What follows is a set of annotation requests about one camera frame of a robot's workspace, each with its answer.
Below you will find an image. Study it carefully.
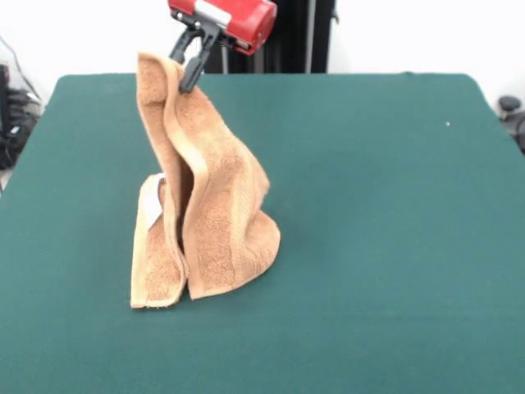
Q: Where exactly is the gray black floor stand base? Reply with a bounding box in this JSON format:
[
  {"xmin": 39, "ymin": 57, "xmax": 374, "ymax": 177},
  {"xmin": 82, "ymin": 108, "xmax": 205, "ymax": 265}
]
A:
[
  {"xmin": 498, "ymin": 95, "xmax": 525, "ymax": 155},
  {"xmin": 6, "ymin": 88, "xmax": 44, "ymax": 170}
]

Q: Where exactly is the tall black box device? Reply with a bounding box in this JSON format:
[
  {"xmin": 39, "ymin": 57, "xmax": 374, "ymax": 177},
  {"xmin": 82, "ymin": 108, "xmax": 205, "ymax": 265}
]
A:
[{"xmin": 0, "ymin": 63, "xmax": 11, "ymax": 132}]

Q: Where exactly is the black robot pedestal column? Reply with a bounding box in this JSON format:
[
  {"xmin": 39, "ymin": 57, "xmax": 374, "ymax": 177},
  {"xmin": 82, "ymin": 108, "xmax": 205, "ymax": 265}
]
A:
[{"xmin": 203, "ymin": 0, "xmax": 340, "ymax": 75}]

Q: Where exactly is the dark green table cloth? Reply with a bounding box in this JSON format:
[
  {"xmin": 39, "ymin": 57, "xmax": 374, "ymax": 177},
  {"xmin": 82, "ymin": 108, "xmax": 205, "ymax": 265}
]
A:
[{"xmin": 0, "ymin": 71, "xmax": 525, "ymax": 394}]

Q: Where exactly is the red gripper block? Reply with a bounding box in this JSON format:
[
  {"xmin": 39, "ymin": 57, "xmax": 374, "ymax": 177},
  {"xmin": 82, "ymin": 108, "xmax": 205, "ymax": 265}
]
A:
[{"xmin": 167, "ymin": 0, "xmax": 278, "ymax": 94}]

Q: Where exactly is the tan terry towel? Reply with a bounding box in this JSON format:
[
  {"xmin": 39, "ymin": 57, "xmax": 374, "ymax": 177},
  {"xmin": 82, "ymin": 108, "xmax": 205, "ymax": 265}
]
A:
[{"xmin": 130, "ymin": 51, "xmax": 283, "ymax": 311}]

